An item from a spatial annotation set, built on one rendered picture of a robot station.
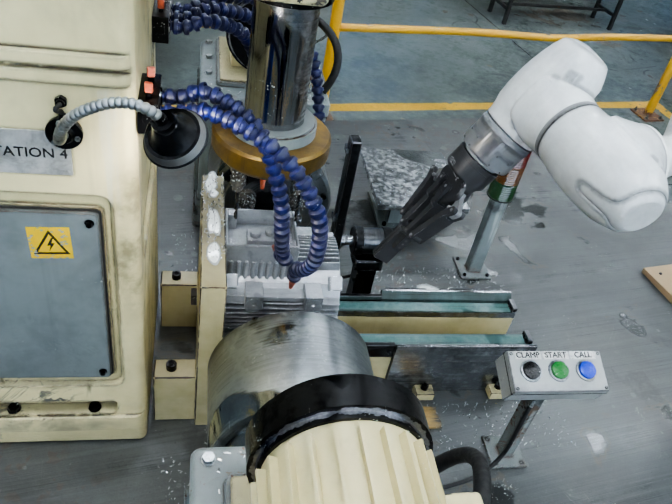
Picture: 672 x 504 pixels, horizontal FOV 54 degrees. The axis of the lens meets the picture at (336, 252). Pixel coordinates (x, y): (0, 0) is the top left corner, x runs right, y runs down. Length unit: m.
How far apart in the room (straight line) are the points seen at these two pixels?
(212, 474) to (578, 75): 0.69
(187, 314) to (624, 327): 1.03
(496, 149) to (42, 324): 0.70
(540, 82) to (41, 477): 0.98
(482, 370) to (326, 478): 0.84
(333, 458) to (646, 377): 1.16
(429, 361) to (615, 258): 0.81
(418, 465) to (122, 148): 0.49
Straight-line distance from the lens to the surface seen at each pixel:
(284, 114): 0.96
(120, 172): 0.85
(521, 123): 0.98
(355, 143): 1.20
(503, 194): 1.56
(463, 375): 1.39
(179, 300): 1.37
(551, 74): 0.98
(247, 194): 1.32
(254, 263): 1.11
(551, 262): 1.85
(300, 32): 0.92
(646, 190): 0.89
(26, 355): 1.09
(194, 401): 1.24
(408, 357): 1.30
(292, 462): 0.60
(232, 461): 0.81
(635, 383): 1.64
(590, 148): 0.91
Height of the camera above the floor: 1.84
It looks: 39 degrees down
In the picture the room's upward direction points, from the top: 12 degrees clockwise
